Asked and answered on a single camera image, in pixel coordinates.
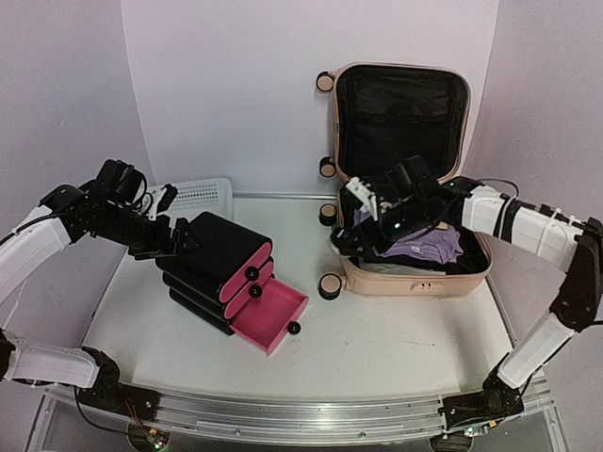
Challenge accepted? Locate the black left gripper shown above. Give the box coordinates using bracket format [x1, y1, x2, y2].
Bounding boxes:
[98, 202, 203, 260]

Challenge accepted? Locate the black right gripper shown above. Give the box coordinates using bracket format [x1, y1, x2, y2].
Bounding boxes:
[340, 196, 430, 261]

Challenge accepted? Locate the beige hard-shell suitcase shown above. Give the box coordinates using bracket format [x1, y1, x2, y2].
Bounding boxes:
[316, 63, 492, 300]

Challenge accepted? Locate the black pink drawer organizer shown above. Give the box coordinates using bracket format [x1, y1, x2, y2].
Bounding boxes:
[155, 212, 308, 355]

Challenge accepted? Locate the white perforated plastic basket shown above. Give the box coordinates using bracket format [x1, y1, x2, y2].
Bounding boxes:
[143, 178, 234, 225]

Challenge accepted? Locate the purple shirt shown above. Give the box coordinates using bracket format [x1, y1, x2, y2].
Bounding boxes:
[367, 225, 464, 265]

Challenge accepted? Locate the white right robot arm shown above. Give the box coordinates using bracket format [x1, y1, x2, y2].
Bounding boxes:
[333, 158, 602, 417]

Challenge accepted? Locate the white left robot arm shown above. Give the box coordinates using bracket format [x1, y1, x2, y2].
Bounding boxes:
[1, 159, 202, 412]

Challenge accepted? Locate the black folded garment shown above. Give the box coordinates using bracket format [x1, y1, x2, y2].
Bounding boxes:
[356, 255, 447, 271]

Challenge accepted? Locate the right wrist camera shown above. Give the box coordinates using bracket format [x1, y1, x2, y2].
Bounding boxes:
[344, 177, 381, 221]

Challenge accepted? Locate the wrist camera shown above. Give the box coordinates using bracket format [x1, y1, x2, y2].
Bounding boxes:
[344, 177, 381, 221]
[147, 184, 178, 219]

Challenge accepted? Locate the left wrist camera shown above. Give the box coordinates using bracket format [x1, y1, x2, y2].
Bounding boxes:
[147, 184, 178, 219]

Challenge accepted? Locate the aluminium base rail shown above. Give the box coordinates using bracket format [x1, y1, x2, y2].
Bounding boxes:
[46, 375, 561, 445]

